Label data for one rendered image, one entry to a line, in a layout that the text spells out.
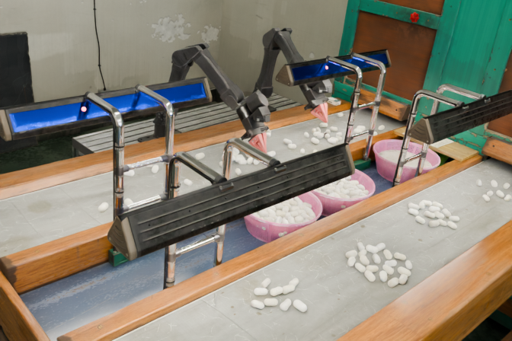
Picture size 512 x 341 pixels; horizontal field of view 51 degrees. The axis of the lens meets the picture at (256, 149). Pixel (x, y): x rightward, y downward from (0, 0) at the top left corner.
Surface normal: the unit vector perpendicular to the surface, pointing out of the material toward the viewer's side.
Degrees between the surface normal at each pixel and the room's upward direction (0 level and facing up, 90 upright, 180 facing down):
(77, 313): 0
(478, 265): 0
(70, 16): 90
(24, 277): 90
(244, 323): 0
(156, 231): 58
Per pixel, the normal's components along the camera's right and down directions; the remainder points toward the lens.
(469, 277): 0.11, -0.91
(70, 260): 0.67, 0.37
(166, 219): 0.62, -0.17
